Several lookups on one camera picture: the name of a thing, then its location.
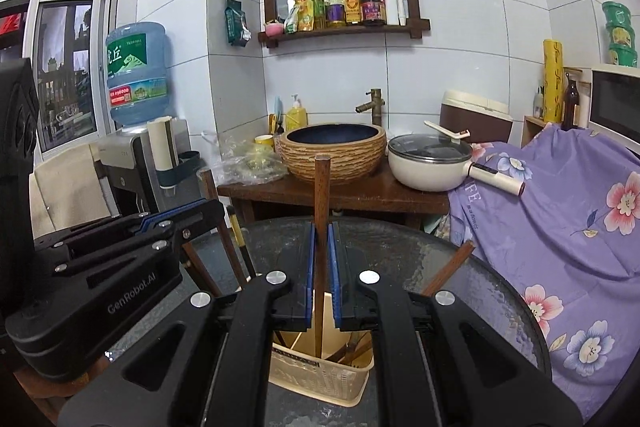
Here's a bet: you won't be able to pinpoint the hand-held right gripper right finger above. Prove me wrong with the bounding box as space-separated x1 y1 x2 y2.
327 220 584 427

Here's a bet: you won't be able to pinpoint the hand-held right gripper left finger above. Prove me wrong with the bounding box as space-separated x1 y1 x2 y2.
57 221 317 427

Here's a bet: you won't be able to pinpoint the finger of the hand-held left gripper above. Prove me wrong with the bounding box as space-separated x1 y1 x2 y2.
34 198 224 259
55 212 225 279

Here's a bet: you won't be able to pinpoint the brown wooden chopstick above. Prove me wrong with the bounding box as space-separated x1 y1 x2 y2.
422 240 476 298
313 155 332 359
199 168 251 291
344 341 374 360
182 243 224 299

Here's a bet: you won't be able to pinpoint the cream perforated utensil basket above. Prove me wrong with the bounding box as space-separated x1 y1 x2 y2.
268 289 376 406

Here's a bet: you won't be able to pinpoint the teal cup holder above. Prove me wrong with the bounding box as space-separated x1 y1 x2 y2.
157 150 204 190

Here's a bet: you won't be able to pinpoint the grey water dispenser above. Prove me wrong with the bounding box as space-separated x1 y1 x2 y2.
97 119 202 219

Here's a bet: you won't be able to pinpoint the black chopstick with gold band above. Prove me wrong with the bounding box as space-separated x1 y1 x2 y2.
227 205 257 281

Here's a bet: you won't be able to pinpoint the cream paper cup sleeve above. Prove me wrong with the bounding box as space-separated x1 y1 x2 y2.
146 116 181 170

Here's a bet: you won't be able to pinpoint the dark wooden washstand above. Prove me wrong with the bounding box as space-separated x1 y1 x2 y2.
215 167 451 229

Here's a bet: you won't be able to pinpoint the clear plastic bags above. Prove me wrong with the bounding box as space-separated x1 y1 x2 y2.
204 131 289 186

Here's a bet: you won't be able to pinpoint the woven pattern wash basin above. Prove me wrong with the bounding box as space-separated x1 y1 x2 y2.
277 122 389 186

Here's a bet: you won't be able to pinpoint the white pot with lid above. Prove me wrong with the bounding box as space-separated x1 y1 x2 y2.
387 133 526 198

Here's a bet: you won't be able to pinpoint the blue water jug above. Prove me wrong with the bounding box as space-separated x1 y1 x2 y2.
104 22 169 130

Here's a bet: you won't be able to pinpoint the blue brush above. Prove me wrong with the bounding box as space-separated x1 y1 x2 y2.
269 95 285 133

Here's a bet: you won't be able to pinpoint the yellow soap pump bottle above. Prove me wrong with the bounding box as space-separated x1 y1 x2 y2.
284 94 309 132

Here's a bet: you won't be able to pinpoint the brass faucet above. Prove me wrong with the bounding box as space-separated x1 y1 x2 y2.
354 88 384 128

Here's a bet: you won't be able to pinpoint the window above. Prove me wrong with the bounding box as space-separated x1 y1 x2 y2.
0 0 119 158

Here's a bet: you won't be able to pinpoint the white rice paddle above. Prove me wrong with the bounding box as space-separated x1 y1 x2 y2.
423 120 471 142

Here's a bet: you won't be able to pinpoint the green hanging bag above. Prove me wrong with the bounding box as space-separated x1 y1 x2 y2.
225 0 251 48

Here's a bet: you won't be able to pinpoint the brown and white rice cooker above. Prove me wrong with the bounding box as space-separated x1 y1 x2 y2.
439 89 515 146

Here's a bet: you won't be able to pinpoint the purple floral cloth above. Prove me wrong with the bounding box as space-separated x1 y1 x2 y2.
447 124 640 381

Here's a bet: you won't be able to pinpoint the green and yellow seasoning packets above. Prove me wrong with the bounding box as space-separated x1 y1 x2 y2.
284 0 316 33

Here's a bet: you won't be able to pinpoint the wooden rack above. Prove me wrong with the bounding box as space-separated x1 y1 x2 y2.
520 67 594 148

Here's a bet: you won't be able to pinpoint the red capped sauce bottle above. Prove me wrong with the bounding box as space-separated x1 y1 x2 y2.
325 0 347 28

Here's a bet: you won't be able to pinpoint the brown glass bottle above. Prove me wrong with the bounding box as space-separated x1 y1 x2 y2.
560 71 581 132

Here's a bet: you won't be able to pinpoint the yellow wrap roll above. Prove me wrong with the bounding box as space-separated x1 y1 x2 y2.
543 38 565 124

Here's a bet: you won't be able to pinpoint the white microwave oven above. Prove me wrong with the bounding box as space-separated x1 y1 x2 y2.
587 63 640 154

